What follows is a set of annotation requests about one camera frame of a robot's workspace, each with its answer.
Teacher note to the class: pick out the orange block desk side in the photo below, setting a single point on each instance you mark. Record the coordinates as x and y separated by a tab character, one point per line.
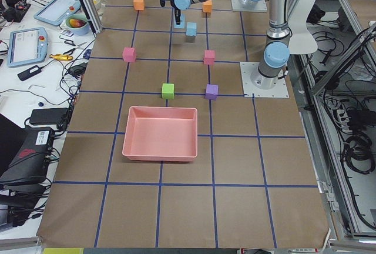
139	5

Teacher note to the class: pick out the pink block desk side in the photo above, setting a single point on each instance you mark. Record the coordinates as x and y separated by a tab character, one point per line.
129	54

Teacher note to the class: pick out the green foam block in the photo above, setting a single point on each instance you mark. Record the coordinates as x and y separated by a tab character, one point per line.
168	91

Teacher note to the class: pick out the beige bowl with lemon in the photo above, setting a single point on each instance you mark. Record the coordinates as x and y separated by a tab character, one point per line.
99	5

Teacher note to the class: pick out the purple block far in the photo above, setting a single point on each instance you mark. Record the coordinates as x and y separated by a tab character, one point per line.
211	92

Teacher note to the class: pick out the blue bowl with fruit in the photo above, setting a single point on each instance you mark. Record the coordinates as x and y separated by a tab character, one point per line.
77	24

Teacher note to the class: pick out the scissors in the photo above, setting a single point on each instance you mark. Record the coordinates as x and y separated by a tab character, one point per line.
73	45

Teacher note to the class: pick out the teach pendant upper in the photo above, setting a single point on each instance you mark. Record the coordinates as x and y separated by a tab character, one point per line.
57	10

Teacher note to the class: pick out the teach pendant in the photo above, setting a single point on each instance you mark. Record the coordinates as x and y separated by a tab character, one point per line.
28	46
57	10

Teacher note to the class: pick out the pink plastic tray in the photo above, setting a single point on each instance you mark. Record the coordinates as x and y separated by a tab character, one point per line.
161	134

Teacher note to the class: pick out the white chair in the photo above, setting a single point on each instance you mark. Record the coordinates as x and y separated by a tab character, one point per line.
302	41

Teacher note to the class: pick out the teach pendant lower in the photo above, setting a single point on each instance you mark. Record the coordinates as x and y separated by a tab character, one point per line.
28	46

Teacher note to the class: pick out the black power brick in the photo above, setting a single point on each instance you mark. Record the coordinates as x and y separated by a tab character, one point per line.
50	116

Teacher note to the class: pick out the black power adapter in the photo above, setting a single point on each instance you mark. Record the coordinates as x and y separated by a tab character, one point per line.
30	72

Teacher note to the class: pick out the yellow handled tool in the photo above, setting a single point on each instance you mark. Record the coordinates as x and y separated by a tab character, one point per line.
62	57

